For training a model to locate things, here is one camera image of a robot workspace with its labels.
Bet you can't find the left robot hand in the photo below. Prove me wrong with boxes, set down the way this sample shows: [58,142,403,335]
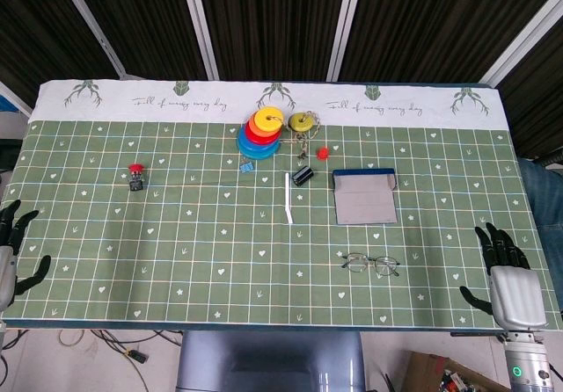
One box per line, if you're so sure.
[0,199,53,312]

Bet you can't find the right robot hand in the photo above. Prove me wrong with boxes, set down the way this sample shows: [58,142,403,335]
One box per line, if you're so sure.
[459,221,549,332]

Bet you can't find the thin-framed eyeglasses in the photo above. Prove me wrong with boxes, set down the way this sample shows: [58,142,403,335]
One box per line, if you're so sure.
[340,252,401,278]

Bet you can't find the grey pouch with blue trim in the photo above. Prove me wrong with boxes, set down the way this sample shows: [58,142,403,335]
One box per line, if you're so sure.
[332,168,398,226]

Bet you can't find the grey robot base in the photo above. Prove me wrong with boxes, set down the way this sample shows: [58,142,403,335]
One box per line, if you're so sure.
[175,330,367,392]

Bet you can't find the person's leg in jeans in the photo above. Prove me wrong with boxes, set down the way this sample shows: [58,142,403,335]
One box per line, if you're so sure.
[518,157,563,318]

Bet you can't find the brown cardboard box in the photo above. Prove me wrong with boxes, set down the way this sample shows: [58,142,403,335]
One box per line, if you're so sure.
[402,350,514,392]

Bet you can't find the black power adapter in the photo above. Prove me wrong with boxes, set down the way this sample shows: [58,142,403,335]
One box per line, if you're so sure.
[124,348,150,365]

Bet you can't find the red emergency stop button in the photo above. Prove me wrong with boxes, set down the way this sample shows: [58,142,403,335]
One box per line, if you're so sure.
[128,162,148,192]

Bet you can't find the green checked tablecloth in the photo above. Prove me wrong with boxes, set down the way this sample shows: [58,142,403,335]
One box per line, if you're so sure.
[0,79,563,328]

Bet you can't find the black cylindrical part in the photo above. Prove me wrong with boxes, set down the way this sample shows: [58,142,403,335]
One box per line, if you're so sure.
[291,166,314,186]

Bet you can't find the white bent strip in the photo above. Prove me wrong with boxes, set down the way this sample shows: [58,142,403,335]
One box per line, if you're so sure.
[283,172,295,225]

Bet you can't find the white aluminium partition post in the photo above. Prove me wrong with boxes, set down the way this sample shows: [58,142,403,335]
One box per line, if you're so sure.
[0,79,34,116]
[178,0,220,81]
[325,0,366,82]
[479,0,563,88]
[52,0,128,79]

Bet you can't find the dark blue stacking ring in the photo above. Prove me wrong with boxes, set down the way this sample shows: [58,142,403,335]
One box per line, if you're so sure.
[237,127,279,152]

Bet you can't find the olive yellow ring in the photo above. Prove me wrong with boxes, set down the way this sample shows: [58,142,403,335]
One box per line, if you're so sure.
[288,112,314,133]

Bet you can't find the light blue stacking ring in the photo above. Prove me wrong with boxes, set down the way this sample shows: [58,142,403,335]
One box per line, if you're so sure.
[236,139,282,161]

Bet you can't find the red stacking ring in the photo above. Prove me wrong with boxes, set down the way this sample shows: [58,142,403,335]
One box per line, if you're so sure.
[244,123,281,143]

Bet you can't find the orange stacking ring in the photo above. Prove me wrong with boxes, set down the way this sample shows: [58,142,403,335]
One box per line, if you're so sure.
[247,114,282,137]

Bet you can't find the yellow stacking ring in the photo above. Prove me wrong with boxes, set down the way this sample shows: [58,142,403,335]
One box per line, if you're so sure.
[255,107,285,132]

